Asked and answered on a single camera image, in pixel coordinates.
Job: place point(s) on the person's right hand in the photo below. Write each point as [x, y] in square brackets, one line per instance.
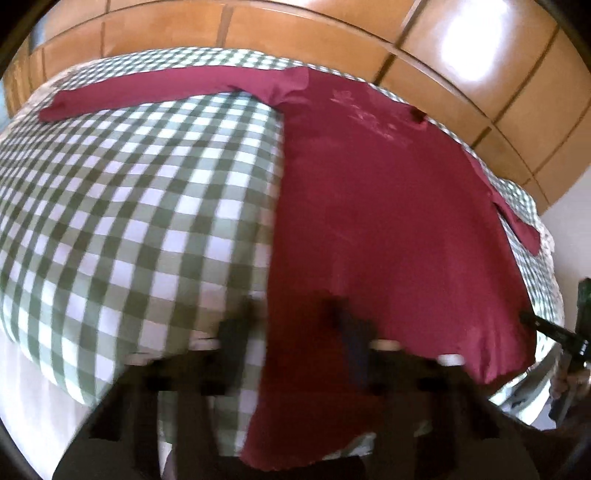
[565, 383]

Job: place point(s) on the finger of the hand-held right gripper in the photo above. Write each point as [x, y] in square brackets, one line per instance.
[549, 328]

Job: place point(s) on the white lace-edged bed sheet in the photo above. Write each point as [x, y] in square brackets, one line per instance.
[27, 397]

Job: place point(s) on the wooden panel wardrobe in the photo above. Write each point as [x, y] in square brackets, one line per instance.
[323, 27]

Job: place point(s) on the green white checkered blanket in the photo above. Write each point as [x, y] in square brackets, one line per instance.
[115, 207]

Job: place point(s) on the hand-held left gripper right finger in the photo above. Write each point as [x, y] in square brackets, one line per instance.
[353, 339]

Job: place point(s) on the maroon long-sleeve shirt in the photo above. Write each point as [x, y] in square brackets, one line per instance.
[392, 207]

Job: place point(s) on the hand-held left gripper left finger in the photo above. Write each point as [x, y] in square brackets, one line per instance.
[241, 334]

